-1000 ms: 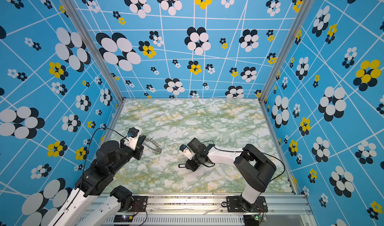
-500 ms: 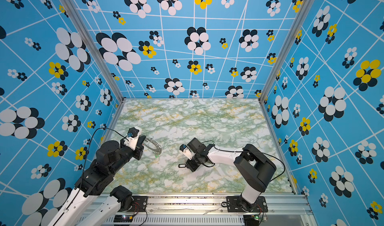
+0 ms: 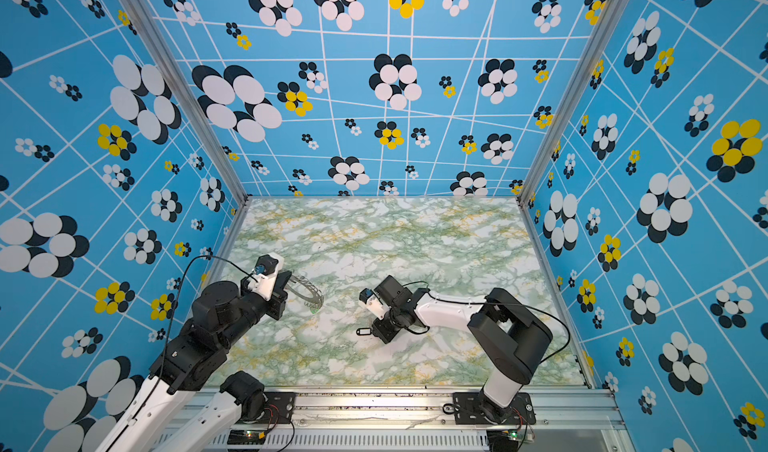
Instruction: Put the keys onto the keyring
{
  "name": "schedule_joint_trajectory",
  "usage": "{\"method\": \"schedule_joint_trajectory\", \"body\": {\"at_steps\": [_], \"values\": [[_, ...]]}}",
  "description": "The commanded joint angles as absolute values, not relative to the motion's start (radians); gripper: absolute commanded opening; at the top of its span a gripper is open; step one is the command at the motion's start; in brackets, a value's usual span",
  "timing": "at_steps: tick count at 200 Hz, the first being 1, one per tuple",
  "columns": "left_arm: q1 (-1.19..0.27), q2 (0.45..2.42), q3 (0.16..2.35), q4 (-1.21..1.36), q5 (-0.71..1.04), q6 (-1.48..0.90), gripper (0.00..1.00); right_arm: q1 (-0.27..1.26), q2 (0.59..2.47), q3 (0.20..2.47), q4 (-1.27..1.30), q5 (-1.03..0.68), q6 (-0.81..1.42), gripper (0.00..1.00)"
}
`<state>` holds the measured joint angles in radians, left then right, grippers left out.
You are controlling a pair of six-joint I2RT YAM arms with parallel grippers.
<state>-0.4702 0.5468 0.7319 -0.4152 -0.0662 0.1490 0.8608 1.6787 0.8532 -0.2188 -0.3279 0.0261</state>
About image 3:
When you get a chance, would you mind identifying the metal keyring disc with rings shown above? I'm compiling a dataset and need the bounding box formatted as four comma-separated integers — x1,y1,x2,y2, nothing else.
286,275,325,313

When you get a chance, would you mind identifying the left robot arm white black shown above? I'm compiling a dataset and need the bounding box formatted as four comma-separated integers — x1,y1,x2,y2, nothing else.
97,271,292,451

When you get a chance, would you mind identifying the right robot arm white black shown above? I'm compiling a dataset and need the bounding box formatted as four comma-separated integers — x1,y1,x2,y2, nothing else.
357,276,553,425

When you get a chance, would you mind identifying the left green circuit board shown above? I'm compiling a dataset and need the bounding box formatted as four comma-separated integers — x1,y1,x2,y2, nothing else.
227,429,268,446

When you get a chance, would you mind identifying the green circuit board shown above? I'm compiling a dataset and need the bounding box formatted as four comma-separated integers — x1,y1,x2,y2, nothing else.
486,430,524,452
227,429,268,446

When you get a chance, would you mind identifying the right green circuit board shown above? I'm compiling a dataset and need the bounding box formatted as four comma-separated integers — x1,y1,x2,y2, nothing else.
486,430,524,452

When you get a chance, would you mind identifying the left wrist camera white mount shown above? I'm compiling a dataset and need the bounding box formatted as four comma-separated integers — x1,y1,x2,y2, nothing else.
240,253,284,302

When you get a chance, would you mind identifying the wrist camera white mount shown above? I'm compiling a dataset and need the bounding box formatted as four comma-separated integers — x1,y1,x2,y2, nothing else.
240,253,284,302
359,288,390,320

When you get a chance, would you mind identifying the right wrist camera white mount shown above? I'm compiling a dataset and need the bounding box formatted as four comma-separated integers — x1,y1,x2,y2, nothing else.
359,288,390,320

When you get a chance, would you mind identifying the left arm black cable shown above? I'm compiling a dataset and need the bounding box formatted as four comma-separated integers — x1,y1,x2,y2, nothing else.
161,253,262,357

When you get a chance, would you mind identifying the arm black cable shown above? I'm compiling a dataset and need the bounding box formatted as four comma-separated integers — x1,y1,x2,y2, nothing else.
161,253,262,357
401,280,572,369

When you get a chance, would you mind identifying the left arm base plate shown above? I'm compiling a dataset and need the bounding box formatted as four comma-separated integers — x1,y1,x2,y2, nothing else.
239,392,297,425

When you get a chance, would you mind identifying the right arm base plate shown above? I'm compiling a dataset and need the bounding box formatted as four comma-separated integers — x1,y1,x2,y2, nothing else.
443,392,537,427

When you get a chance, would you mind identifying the aluminium front rail frame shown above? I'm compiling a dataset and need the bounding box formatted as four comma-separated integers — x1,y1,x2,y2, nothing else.
202,386,635,451

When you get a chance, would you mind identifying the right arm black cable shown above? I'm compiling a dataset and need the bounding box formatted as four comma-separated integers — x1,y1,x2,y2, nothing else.
401,280,572,369

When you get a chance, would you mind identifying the left aluminium corner post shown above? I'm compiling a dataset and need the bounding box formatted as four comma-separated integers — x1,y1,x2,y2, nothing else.
119,0,248,208

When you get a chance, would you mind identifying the aluminium corner post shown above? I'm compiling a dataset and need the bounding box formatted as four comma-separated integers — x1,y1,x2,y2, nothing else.
519,0,629,208
119,0,248,208

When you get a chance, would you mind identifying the right aluminium corner post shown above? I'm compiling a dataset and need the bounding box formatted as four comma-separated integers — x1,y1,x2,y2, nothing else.
519,0,629,208

